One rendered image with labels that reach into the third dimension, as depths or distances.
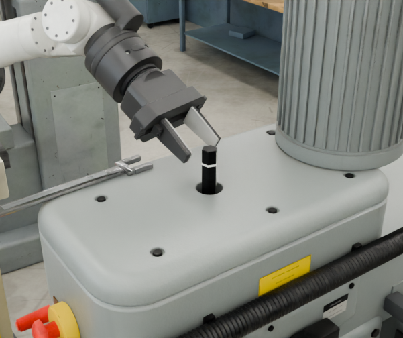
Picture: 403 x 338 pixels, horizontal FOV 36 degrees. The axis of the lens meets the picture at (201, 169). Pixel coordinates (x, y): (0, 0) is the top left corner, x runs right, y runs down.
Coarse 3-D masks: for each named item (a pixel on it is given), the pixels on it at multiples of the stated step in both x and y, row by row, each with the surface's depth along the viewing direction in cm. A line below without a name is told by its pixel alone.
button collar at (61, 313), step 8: (56, 304) 79; (64, 304) 79; (48, 312) 81; (56, 312) 78; (64, 312) 78; (56, 320) 78; (64, 320) 77; (72, 320) 78; (64, 328) 77; (72, 328) 78; (64, 336) 77; (72, 336) 78
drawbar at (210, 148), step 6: (204, 150) 82; (210, 150) 82; (216, 150) 82; (204, 156) 82; (210, 156) 82; (204, 162) 83; (210, 162) 82; (204, 168) 83; (210, 168) 83; (204, 174) 84; (210, 174) 83; (204, 180) 84; (210, 180) 84; (204, 186) 84; (210, 186) 84; (216, 186) 85; (204, 192) 85; (210, 192) 85; (216, 192) 86
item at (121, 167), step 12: (132, 156) 92; (108, 168) 88; (120, 168) 88; (132, 168) 89; (144, 168) 89; (72, 180) 85; (84, 180) 85; (96, 180) 86; (36, 192) 83; (48, 192) 83; (60, 192) 83; (12, 204) 80; (24, 204) 80; (36, 204) 81; (0, 216) 78
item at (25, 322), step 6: (48, 306) 90; (36, 312) 89; (42, 312) 90; (24, 318) 88; (30, 318) 89; (36, 318) 89; (42, 318) 89; (18, 324) 88; (24, 324) 88; (30, 324) 88; (18, 330) 88; (24, 330) 88
